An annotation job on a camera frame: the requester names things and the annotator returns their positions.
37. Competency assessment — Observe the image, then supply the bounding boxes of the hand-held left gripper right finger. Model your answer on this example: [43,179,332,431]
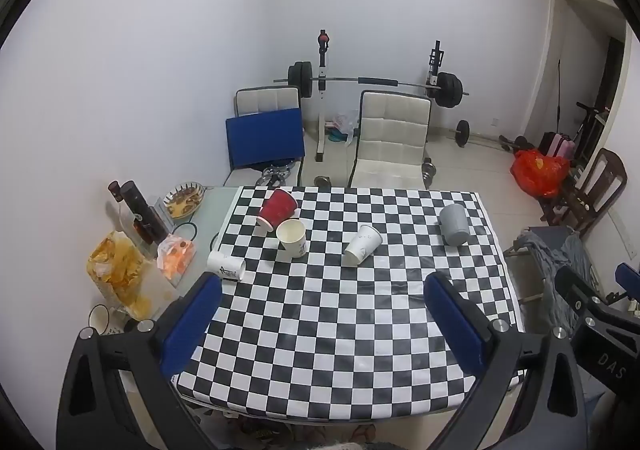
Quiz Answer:
[423,272,587,450]

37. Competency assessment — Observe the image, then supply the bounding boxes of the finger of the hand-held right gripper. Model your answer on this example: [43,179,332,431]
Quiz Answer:
[554,265,602,327]
[605,262,640,307]

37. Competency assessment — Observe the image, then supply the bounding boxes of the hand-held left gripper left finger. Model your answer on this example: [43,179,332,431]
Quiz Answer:
[57,272,223,450]

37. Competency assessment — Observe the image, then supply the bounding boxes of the white paper cup black print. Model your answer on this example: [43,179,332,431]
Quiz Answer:
[206,249,246,281]

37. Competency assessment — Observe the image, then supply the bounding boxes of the grey cup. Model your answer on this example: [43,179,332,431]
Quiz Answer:
[438,203,470,247]

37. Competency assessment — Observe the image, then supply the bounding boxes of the plain white paper cup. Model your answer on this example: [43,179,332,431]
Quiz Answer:
[342,224,384,267]

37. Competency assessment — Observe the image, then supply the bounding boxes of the red cup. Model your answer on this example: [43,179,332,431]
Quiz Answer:
[256,188,300,233]

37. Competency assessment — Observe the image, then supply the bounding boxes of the white paper cup beige inside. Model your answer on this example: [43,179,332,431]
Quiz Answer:
[276,219,308,259]

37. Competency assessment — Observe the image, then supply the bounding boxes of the grey cloth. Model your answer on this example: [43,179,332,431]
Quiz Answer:
[519,227,599,327]

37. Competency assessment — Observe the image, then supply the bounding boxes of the bag of chips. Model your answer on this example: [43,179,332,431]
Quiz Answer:
[85,230,179,321]

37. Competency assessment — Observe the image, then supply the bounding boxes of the dark wooden chair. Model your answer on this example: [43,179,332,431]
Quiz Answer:
[539,148,629,237]

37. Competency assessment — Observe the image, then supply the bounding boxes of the red plastic bag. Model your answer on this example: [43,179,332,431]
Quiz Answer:
[509,149,571,199]

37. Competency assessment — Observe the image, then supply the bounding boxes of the glass dish with food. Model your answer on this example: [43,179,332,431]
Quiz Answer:
[162,182,207,221]

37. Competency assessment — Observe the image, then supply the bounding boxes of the black white checkered tablecloth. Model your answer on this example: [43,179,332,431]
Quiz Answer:
[170,185,526,424]

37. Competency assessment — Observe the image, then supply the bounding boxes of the clear bottle dark cap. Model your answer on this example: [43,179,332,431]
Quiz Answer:
[107,181,151,257]

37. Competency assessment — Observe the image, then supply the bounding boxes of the pink suitcase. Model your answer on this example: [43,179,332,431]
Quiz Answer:
[549,132,576,161]

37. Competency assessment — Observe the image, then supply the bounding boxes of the short barbell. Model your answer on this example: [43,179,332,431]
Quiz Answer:
[453,119,507,149]

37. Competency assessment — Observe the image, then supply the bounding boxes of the white padded chair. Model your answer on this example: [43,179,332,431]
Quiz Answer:
[347,90,434,190]
[222,86,304,188]

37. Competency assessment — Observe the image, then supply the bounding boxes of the blue board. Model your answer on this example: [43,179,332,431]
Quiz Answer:
[224,106,306,171]

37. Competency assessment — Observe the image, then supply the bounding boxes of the clear plastic bag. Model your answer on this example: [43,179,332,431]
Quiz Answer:
[326,111,361,145]

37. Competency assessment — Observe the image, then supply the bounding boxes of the long barbell with black plates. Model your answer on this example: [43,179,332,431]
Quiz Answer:
[273,60,471,110]

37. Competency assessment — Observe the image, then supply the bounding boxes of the white barbell rack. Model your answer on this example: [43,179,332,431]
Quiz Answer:
[312,29,447,163]

